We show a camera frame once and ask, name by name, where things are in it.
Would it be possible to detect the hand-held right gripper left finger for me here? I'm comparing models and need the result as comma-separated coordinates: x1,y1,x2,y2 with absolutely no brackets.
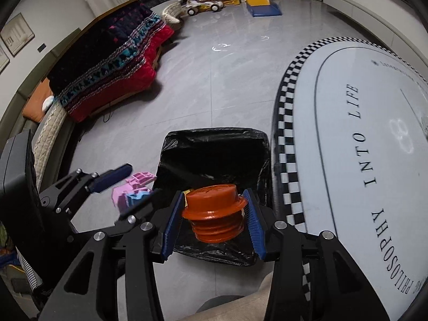
38,190,186,321

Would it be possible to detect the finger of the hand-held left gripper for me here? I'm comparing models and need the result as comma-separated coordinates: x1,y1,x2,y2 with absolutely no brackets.
65,189,163,241
39,164,133,215

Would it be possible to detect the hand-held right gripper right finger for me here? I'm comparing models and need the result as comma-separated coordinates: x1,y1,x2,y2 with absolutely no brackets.
242,188,392,321

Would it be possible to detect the pink block toy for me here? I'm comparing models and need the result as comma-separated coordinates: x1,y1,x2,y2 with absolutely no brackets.
111,172,158,213

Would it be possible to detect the orange-red ribbed plastic spool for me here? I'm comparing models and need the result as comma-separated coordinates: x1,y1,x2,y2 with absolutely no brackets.
181,184,249,244

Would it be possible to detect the black bagged trash bin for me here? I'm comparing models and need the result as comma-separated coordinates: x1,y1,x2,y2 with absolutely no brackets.
152,127,273,267

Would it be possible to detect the beige quilted cushion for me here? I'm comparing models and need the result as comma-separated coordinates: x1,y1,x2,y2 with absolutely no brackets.
32,105,76,188

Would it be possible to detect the person's beige trouser leg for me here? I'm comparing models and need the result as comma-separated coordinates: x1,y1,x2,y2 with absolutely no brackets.
197,267,275,321

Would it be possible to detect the striped cloth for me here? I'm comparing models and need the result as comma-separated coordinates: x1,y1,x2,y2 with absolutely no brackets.
13,247,44,295

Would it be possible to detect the orange cushion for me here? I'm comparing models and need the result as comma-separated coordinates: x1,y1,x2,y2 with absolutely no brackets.
23,78,56,123

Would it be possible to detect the red quilted blanket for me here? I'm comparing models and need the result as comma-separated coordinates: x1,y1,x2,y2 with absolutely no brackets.
68,23,176,123

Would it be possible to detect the olive green sofa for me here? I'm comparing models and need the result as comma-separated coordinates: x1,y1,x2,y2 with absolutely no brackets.
0,0,183,191

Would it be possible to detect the dark patterned blanket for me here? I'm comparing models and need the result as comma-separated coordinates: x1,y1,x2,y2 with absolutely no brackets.
47,2,168,108

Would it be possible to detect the white woven basket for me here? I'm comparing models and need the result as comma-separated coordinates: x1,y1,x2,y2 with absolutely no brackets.
162,0,186,24

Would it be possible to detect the white toy car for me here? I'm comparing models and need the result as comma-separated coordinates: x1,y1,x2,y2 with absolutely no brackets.
182,0,224,17

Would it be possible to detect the small framed wall picture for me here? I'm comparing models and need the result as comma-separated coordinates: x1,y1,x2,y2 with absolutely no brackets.
0,45,10,74

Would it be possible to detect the large framed wall picture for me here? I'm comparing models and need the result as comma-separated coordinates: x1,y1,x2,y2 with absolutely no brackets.
0,13,36,57

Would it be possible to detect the white low wall cabinet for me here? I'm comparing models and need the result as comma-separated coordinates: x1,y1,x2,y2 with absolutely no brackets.
323,0,428,47

